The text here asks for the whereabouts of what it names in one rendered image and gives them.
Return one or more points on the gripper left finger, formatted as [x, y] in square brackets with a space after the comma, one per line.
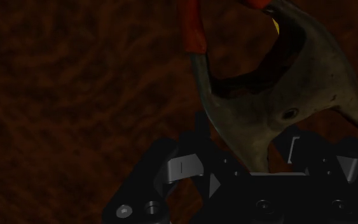
[141, 173]

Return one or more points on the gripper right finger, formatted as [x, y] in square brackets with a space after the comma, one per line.
[316, 152]

